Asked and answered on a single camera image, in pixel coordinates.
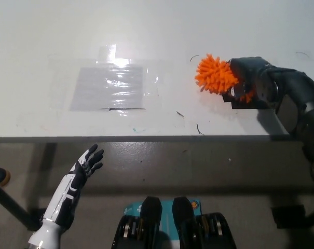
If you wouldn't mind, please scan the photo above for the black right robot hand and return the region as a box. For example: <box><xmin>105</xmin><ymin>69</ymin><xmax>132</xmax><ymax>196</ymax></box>
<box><xmin>228</xmin><ymin>56</ymin><xmax>268</xmax><ymax>109</ymax></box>

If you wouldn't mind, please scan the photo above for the orange microfibre duster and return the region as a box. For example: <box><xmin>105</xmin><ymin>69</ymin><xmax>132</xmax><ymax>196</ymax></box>
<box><xmin>195</xmin><ymin>53</ymin><xmax>254</xmax><ymax>104</ymax></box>

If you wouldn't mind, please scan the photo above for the black tape patch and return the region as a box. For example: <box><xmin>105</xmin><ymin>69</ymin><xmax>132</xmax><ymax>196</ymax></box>
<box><xmin>222</xmin><ymin>93</ymin><xmax>277</xmax><ymax>110</ymax></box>

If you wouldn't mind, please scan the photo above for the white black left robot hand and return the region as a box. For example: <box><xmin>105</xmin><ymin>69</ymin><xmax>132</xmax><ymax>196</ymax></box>
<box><xmin>42</xmin><ymin>144</ymin><xmax>105</xmax><ymax>230</ymax></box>

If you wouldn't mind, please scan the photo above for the black metal frame bar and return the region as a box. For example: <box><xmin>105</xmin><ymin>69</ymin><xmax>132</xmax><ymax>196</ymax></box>
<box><xmin>0</xmin><ymin>176</ymin><xmax>41</xmax><ymax>231</ymax></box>

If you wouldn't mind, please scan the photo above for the taped clear plastic sheet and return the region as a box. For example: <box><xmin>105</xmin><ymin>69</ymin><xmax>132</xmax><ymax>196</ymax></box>
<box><xmin>69</xmin><ymin>44</ymin><xmax>160</xmax><ymax>117</ymax></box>

